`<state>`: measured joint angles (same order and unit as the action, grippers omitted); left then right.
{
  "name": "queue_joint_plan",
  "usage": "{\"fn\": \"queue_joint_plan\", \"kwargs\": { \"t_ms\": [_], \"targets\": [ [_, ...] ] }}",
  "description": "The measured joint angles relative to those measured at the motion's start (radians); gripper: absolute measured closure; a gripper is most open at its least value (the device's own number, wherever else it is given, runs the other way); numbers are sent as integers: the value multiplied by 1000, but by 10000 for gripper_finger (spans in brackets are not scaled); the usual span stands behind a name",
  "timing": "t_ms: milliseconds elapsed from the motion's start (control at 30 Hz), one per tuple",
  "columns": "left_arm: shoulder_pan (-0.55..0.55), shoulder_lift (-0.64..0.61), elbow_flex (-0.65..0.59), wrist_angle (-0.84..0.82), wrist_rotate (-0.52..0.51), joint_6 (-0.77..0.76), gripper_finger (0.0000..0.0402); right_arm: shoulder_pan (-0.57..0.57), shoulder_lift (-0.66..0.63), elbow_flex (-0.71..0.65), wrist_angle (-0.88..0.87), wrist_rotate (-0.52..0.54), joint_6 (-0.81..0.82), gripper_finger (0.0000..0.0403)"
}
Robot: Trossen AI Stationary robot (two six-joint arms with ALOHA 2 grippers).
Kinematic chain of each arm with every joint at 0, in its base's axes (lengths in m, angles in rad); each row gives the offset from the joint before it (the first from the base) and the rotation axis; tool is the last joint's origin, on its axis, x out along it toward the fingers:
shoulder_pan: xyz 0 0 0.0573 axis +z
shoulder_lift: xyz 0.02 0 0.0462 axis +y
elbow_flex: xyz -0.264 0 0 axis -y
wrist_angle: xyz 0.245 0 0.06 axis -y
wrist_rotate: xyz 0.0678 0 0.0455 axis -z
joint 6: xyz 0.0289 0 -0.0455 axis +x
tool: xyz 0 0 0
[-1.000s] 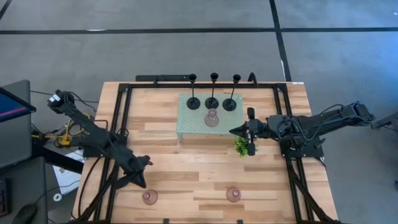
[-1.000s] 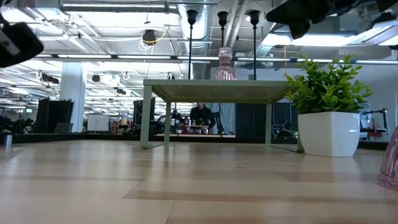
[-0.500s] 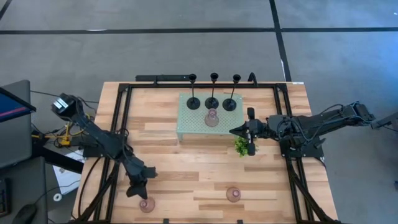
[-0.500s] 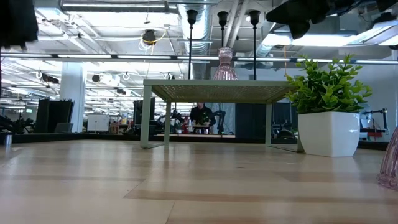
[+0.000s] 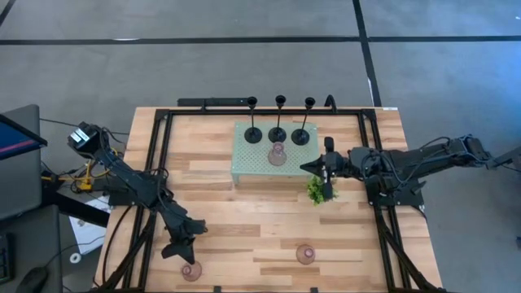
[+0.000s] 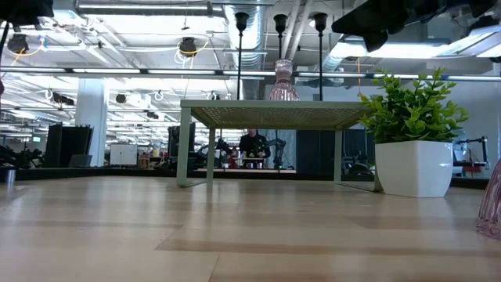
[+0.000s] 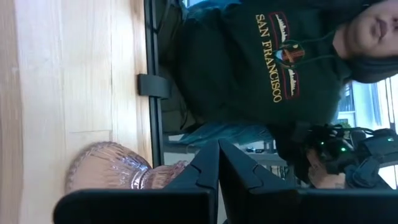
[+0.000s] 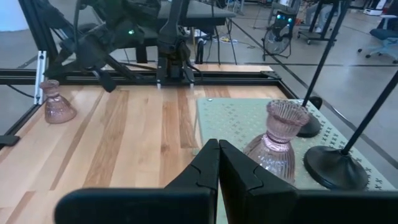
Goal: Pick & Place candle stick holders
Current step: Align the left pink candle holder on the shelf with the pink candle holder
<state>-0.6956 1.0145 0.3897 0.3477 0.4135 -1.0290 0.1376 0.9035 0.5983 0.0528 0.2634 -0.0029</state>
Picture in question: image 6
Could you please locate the black background equipment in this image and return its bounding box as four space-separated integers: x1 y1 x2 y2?
0 144 44 169

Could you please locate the black partition panel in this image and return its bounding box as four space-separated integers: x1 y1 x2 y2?
296 128 373 175

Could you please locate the pink ribbed glass candle holder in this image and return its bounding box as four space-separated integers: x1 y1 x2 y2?
268 59 301 102
473 158 501 240

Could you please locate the long ceiling light bar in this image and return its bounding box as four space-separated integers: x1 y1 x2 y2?
0 67 501 82

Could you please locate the white pillar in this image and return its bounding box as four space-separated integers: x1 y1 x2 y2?
75 78 109 168

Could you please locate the green perforated metal shelf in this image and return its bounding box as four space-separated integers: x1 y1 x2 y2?
175 99 384 193

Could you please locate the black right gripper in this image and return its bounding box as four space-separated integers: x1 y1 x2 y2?
331 0 443 53

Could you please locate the white cabinet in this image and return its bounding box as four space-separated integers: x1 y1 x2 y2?
109 143 139 167

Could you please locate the black ceiling device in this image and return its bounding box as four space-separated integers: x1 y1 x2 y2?
178 37 199 58
6 33 31 54

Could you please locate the person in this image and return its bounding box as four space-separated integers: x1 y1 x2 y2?
238 128 272 169

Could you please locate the green plant in white pot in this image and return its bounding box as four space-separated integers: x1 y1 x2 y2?
358 67 470 199

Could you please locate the black aluminium table frame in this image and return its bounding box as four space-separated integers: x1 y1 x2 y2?
0 166 490 190

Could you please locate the black cabinet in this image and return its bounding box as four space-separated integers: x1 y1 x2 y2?
44 124 94 168

